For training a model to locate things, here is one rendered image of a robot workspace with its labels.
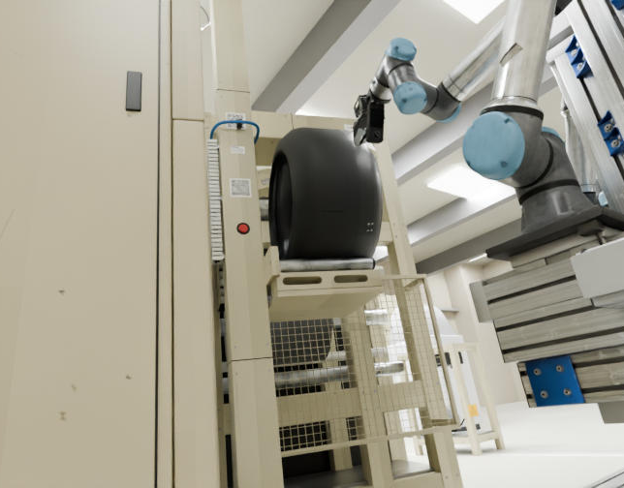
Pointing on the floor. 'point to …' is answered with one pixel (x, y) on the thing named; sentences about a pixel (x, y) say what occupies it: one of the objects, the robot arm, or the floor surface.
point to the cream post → (243, 267)
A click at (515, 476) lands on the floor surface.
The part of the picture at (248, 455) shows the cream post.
